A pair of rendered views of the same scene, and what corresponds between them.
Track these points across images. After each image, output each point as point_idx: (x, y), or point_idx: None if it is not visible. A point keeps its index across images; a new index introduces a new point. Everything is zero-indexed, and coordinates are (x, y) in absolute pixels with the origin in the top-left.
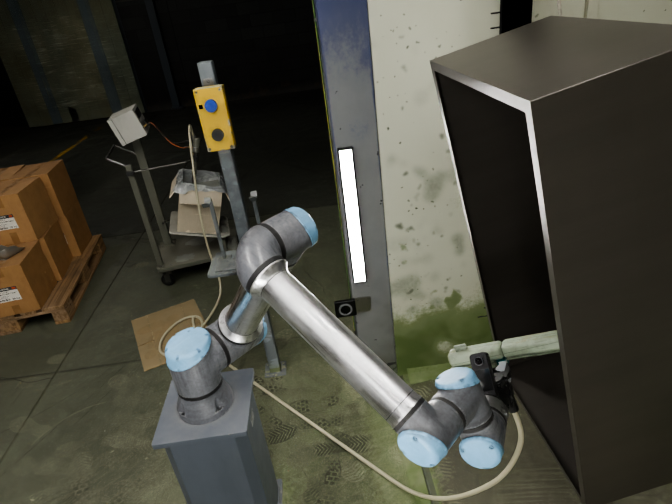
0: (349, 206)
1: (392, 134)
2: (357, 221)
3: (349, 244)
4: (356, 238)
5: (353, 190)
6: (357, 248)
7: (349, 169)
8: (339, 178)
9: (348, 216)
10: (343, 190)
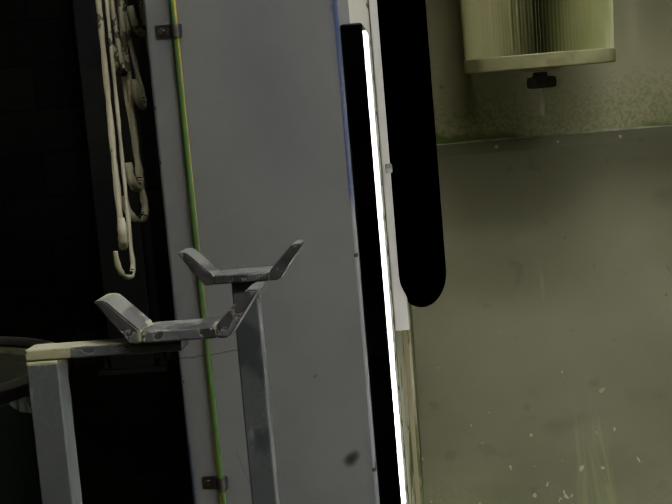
0: (386, 285)
1: (352, 16)
2: (393, 355)
3: (399, 472)
4: (399, 437)
5: (381, 212)
6: (403, 486)
7: (373, 117)
8: (350, 163)
9: (389, 333)
10: (378, 210)
